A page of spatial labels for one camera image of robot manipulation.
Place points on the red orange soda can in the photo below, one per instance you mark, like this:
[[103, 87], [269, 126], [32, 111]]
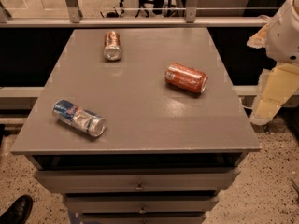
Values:
[[186, 78]]

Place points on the black shoe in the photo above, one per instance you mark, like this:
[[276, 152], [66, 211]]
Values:
[[18, 212]]

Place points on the grey drawer cabinet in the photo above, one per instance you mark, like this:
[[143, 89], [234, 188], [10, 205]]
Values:
[[166, 153]]

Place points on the blue silver energy drink can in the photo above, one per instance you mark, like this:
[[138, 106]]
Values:
[[79, 118]]

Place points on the grey metal railing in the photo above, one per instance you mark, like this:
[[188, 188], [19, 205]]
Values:
[[129, 13]]

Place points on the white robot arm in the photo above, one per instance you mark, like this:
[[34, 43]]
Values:
[[280, 38]]

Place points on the small orange copper can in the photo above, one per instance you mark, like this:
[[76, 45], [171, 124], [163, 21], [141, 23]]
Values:
[[112, 46]]

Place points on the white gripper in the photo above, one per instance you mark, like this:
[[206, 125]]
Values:
[[284, 36]]

